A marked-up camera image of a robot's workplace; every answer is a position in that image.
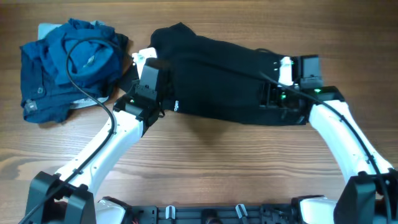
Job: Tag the blue clothes pile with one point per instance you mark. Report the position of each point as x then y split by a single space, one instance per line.
66 66

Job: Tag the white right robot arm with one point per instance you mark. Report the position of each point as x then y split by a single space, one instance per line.
370 192

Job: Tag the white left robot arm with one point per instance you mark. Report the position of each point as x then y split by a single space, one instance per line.
68 196

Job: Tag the black t-shirt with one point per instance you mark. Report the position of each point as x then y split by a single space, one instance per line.
217 79

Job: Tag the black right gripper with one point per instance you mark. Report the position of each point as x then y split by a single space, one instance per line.
270 93

